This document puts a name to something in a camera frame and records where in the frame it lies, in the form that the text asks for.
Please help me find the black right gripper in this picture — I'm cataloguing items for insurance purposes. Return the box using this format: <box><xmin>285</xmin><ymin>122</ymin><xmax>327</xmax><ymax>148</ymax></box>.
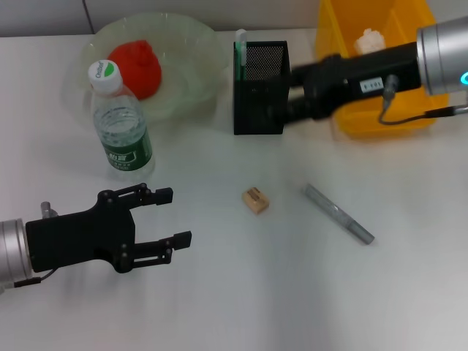
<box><xmin>284</xmin><ymin>42</ymin><xmax>427</xmax><ymax>127</ymax></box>

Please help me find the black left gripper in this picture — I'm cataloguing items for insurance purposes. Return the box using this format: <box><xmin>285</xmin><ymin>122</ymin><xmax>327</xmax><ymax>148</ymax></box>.
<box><xmin>25</xmin><ymin>182</ymin><xmax>193</xmax><ymax>274</ymax></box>

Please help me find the clear green-label water bottle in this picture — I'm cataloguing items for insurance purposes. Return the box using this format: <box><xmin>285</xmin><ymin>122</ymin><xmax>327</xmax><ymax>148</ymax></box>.
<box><xmin>87</xmin><ymin>60</ymin><xmax>154</xmax><ymax>182</ymax></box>

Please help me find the white paper ball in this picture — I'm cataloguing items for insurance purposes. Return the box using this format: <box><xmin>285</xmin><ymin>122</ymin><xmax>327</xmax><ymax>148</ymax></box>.
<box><xmin>353</xmin><ymin>29</ymin><xmax>387</xmax><ymax>54</ymax></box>

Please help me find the grey marker pen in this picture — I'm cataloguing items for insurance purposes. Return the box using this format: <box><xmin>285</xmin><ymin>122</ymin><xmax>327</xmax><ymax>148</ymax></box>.
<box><xmin>301</xmin><ymin>182</ymin><xmax>375</xmax><ymax>245</ymax></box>

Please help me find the red-orange knitted orange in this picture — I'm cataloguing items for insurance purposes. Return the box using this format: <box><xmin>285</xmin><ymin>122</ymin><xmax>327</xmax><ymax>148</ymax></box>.
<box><xmin>107</xmin><ymin>40</ymin><xmax>162</xmax><ymax>101</ymax></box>

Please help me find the black mesh pen holder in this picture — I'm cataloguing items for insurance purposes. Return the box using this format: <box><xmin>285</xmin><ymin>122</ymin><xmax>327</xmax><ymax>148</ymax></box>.
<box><xmin>233</xmin><ymin>39</ymin><xmax>293</xmax><ymax>136</ymax></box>

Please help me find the pale green glass fruit bowl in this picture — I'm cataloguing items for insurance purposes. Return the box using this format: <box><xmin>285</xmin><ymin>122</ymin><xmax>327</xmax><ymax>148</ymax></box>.
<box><xmin>65</xmin><ymin>12</ymin><xmax>230</xmax><ymax>124</ymax></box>

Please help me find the small tan wooden block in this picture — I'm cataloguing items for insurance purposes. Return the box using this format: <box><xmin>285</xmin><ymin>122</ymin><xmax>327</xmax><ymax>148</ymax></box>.
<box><xmin>241</xmin><ymin>186</ymin><xmax>271</xmax><ymax>216</ymax></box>

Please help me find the yellow plastic bin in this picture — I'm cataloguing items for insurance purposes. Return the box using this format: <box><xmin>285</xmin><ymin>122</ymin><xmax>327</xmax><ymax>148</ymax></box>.
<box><xmin>314</xmin><ymin>0</ymin><xmax>457</xmax><ymax>139</ymax></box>

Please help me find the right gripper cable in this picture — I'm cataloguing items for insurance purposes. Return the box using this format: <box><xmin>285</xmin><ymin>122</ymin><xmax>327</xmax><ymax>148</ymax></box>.
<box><xmin>378</xmin><ymin>72</ymin><xmax>468</xmax><ymax>126</ymax></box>

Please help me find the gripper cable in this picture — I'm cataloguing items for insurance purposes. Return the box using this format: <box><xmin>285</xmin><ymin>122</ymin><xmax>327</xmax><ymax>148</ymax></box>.
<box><xmin>378</xmin><ymin>72</ymin><xmax>468</xmax><ymax>126</ymax></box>
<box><xmin>14</xmin><ymin>200</ymin><xmax>59</xmax><ymax>288</ymax></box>

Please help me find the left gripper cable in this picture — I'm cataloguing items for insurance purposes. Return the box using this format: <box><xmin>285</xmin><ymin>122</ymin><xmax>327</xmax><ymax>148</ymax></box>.
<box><xmin>14</xmin><ymin>200</ymin><xmax>59</xmax><ymax>288</ymax></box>

